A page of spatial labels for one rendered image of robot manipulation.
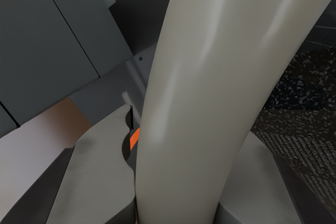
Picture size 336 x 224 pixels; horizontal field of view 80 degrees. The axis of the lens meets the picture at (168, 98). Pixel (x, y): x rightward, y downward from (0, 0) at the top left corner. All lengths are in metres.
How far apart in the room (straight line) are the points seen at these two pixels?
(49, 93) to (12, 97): 0.10
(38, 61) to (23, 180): 1.68
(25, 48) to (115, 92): 0.73
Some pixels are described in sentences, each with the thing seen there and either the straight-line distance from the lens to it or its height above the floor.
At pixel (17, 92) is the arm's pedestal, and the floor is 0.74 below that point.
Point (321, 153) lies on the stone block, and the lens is 0.55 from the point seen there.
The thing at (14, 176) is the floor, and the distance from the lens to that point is 2.25.
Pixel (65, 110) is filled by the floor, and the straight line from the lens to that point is 1.53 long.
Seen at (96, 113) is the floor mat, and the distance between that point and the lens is 1.40.
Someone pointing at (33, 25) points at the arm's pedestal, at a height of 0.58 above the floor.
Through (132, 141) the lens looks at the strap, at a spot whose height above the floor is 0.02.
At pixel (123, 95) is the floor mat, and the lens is 1.27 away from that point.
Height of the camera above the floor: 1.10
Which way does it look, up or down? 66 degrees down
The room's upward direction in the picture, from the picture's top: 157 degrees counter-clockwise
